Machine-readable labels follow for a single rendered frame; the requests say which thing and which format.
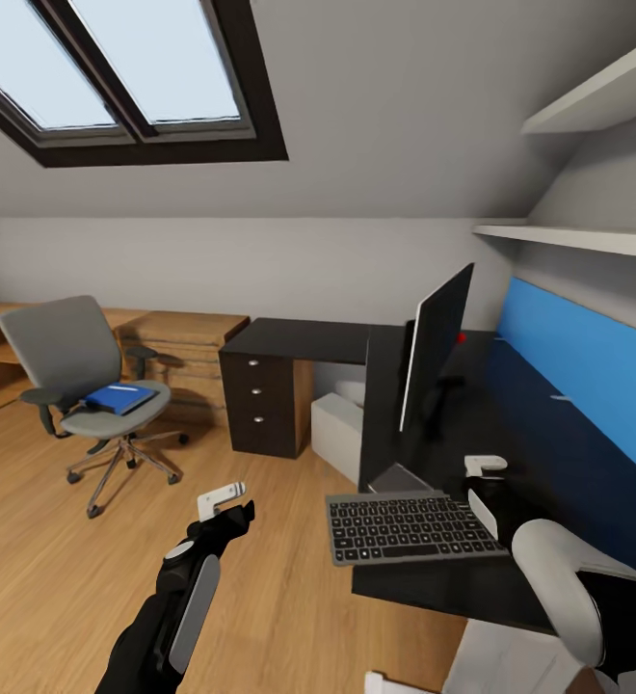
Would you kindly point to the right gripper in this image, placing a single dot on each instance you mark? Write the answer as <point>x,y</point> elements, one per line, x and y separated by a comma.
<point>457,487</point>

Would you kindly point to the monitor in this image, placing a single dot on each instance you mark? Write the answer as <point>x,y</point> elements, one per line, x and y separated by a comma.
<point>428,341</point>

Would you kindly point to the swivel chair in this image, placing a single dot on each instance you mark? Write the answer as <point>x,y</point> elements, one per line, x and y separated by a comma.
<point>68,350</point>

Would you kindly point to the keyboard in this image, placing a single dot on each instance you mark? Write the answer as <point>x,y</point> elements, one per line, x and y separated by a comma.
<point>377,528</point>

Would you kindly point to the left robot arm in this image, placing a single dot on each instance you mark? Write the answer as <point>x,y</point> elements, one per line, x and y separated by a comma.
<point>151,656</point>

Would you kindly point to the notebook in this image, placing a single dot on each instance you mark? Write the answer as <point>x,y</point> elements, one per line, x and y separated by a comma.
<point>397,479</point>

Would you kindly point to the folder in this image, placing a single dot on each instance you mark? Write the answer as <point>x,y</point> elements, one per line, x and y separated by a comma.
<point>117,398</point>

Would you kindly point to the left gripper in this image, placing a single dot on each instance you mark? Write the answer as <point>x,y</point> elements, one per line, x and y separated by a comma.
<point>231,523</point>

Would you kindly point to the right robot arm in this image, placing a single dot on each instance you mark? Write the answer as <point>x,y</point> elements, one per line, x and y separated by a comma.
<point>589,596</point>

